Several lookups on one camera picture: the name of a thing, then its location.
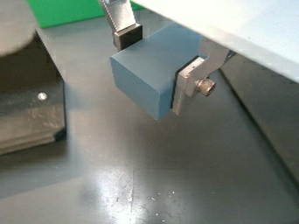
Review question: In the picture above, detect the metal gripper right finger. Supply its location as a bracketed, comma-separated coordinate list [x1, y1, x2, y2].
[173, 38, 237, 115]

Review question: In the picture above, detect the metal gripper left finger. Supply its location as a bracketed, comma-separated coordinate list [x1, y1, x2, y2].
[98, 0, 143, 51]

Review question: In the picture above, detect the blue rectangular block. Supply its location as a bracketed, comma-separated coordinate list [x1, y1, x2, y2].
[110, 23, 202, 120]

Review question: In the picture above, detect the green shape sorting board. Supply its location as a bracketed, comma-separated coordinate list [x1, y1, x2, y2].
[27, 0, 142, 28]

